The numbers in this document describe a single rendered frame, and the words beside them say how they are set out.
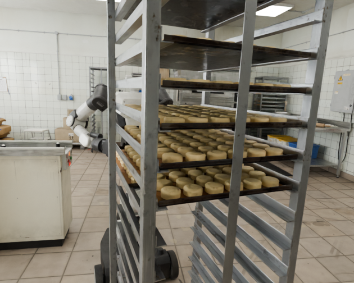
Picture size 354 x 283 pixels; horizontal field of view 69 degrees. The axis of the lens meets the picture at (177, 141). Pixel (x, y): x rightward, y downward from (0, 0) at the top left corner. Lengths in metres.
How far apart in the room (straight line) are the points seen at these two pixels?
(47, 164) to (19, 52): 4.80
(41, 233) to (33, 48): 4.93
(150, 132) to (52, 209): 2.01
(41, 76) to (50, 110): 0.77
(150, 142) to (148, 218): 0.17
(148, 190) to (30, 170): 1.90
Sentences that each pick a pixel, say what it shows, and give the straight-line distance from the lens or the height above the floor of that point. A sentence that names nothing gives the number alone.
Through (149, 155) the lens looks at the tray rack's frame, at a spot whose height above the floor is 1.26.
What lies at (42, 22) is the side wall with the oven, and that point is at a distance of 6.85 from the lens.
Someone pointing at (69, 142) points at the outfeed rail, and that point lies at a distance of 2.58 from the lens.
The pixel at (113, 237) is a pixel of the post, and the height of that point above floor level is 0.71.
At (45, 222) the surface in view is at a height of 0.25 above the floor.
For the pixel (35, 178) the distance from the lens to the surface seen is 2.42.
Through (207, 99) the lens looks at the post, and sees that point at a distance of 1.27.
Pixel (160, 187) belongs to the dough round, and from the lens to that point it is 0.68.
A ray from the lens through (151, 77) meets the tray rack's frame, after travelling 0.53.
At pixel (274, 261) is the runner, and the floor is 0.87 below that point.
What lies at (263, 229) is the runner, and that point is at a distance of 0.95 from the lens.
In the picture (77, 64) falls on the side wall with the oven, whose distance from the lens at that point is 6.56.
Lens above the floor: 1.39
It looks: 11 degrees down
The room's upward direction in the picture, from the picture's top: 2 degrees clockwise
